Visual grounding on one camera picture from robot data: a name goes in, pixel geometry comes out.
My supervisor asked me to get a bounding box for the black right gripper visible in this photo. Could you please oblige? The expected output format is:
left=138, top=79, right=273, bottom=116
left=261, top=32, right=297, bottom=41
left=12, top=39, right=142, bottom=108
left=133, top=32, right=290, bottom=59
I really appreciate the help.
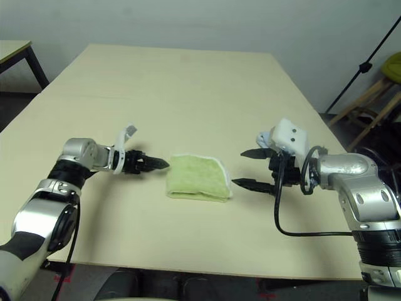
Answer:
left=232, top=147, right=303, bottom=196

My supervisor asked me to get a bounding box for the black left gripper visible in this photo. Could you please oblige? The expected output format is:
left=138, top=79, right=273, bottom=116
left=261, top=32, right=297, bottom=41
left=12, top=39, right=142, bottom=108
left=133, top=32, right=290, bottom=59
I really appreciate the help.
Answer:
left=121, top=150, right=171, bottom=176

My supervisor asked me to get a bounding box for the green towel with white trim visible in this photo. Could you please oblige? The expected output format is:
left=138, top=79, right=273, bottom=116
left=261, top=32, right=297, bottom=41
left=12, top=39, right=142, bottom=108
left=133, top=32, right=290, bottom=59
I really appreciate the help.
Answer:
left=165, top=152, right=234, bottom=204

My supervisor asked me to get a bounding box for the blue towel with white trim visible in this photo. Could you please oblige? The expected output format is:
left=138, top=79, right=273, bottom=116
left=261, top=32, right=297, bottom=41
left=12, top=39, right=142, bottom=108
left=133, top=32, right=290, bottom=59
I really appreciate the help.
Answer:
left=256, top=130, right=276, bottom=150

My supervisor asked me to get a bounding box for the dark left robot foot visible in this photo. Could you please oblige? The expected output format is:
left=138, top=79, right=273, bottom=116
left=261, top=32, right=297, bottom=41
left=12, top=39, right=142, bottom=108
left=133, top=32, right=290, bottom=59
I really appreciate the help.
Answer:
left=95, top=269, right=138, bottom=300

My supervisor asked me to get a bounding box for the dark robot foot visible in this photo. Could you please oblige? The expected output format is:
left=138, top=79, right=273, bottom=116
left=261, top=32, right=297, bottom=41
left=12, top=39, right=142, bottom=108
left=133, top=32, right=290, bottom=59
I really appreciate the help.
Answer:
left=95, top=269, right=138, bottom=300
left=181, top=275, right=220, bottom=300

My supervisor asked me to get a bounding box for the dark right robot foot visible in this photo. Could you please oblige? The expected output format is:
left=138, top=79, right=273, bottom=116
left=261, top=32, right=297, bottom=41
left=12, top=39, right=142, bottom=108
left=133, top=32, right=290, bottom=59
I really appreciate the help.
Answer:
left=181, top=275, right=220, bottom=300

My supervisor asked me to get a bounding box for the black office chair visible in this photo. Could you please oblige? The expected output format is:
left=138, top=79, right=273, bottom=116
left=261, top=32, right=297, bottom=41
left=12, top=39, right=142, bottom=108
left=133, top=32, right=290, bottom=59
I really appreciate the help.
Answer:
left=353, top=108, right=401, bottom=201

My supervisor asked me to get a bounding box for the black table leg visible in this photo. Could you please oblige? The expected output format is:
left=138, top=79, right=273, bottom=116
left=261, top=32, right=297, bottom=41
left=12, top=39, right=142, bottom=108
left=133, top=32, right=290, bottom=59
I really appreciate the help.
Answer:
left=40, top=259, right=76, bottom=277

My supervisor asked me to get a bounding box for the wooden stool with green cushion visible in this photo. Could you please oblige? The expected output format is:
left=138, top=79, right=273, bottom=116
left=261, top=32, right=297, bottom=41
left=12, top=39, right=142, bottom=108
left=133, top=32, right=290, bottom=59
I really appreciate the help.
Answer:
left=327, top=51, right=401, bottom=151

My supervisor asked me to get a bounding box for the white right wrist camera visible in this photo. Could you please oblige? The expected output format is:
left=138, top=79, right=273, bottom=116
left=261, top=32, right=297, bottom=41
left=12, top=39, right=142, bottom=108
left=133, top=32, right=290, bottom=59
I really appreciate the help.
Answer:
left=271, top=118, right=316, bottom=195

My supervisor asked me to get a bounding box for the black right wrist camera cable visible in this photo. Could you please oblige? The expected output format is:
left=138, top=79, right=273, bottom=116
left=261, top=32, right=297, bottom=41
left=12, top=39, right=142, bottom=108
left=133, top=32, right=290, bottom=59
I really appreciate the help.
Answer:
left=273, top=144, right=355, bottom=238

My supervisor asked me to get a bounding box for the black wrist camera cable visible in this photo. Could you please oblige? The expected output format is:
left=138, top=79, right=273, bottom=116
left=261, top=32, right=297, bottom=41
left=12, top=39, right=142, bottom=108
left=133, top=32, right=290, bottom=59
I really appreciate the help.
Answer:
left=273, top=144, right=355, bottom=238
left=51, top=200, right=81, bottom=301

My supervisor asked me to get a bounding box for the black left wrist camera cable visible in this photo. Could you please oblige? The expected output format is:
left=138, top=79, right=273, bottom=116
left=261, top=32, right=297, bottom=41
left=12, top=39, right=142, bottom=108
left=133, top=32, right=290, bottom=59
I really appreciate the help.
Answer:
left=51, top=200, right=81, bottom=301

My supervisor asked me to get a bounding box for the beige side table black frame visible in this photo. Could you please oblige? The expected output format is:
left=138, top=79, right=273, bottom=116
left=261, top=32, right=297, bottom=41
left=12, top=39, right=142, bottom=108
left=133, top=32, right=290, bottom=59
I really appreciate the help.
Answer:
left=0, top=40, right=49, bottom=92

